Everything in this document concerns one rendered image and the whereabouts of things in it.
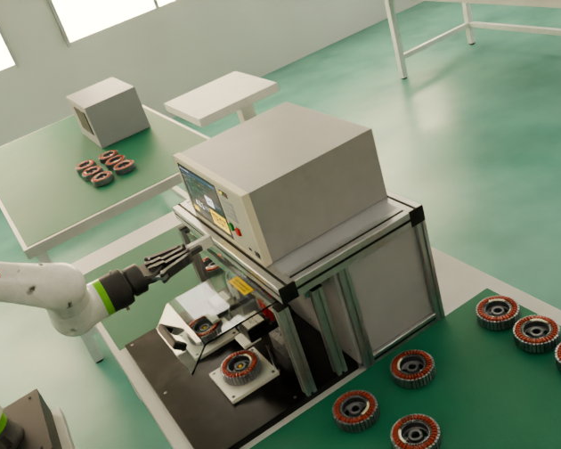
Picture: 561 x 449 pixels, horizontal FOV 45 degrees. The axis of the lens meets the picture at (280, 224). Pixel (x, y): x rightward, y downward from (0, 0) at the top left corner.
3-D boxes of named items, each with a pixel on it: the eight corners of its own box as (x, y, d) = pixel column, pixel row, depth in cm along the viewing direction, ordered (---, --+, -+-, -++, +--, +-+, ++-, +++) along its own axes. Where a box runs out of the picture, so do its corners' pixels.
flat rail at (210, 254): (281, 320, 164) (279, 310, 162) (185, 238, 214) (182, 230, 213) (286, 317, 164) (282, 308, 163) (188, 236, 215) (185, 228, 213)
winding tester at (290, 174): (265, 267, 166) (240, 196, 156) (196, 216, 202) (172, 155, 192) (388, 197, 179) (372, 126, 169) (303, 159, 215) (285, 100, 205)
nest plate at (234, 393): (232, 404, 179) (231, 401, 178) (209, 377, 191) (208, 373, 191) (280, 374, 184) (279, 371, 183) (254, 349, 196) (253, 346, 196)
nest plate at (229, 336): (197, 362, 199) (196, 358, 198) (178, 338, 211) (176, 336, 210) (240, 335, 204) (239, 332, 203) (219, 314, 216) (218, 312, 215)
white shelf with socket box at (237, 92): (236, 223, 270) (199, 119, 249) (199, 198, 301) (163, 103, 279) (307, 184, 282) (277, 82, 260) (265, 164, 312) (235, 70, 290)
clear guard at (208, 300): (191, 375, 156) (182, 356, 154) (156, 330, 176) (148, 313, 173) (306, 305, 167) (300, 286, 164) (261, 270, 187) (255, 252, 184)
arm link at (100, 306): (48, 317, 166) (67, 352, 161) (34, 293, 155) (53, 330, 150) (101, 289, 170) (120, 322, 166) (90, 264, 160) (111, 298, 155)
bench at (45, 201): (91, 371, 341) (23, 250, 305) (23, 248, 492) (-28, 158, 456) (272, 266, 377) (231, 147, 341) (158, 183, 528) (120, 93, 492)
